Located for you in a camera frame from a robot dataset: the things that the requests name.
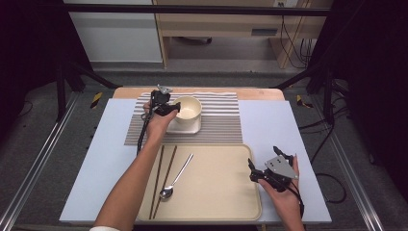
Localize right hand-held gripper cable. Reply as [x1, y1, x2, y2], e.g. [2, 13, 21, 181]
[286, 184, 305, 219]

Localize beige plastic tray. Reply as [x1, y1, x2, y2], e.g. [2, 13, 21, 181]
[136, 142, 263, 222]

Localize left hand-held gripper cable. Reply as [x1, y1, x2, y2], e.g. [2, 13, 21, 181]
[136, 110, 152, 157]

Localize metal spoon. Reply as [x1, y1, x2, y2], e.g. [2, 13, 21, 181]
[159, 152, 195, 201]

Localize black hanging cables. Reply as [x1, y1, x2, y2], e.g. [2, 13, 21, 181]
[279, 14, 314, 69]

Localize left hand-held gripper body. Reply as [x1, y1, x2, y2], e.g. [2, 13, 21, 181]
[149, 84, 174, 117]

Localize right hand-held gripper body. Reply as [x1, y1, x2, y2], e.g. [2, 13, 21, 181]
[256, 154, 299, 193]

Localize wooden desk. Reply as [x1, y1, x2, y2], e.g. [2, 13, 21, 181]
[151, 0, 333, 70]

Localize metal floor rail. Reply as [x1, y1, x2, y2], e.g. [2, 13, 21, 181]
[309, 95, 385, 231]
[0, 91, 81, 231]

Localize black frame crossbar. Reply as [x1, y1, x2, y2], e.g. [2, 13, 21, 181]
[62, 3, 331, 17]

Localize black metal stand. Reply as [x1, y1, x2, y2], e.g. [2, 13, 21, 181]
[272, 62, 337, 125]
[56, 59, 120, 122]

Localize cream bowl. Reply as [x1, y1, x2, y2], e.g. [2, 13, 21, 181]
[172, 95, 203, 126]

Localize wooden table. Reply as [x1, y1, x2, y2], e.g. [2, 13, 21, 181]
[112, 86, 286, 101]

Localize person's left hand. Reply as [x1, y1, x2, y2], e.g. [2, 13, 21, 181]
[142, 99, 179, 146]

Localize yellow black tape strip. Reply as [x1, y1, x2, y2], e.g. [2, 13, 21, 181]
[89, 91, 103, 110]
[295, 94, 315, 109]

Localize white cabinet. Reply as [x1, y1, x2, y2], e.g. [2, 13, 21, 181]
[63, 0, 164, 64]

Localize white square plate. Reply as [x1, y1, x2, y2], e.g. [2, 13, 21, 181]
[165, 113, 203, 135]

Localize white sleeve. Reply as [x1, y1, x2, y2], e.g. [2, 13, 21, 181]
[89, 225, 121, 231]

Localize light blue table board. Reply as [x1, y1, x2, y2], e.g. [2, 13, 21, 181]
[59, 98, 333, 225]

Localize hand-held gripper cable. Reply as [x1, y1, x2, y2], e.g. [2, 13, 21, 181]
[286, 184, 305, 219]
[136, 110, 152, 157]

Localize grey striped placemat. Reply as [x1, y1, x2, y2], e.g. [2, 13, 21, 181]
[124, 91, 243, 146]

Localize black floor cable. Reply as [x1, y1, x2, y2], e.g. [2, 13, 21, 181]
[297, 105, 348, 204]

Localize person's right hand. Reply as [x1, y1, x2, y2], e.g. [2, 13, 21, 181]
[257, 153, 304, 211]

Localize black curtain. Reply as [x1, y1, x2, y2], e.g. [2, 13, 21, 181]
[309, 0, 408, 201]
[0, 0, 94, 143]

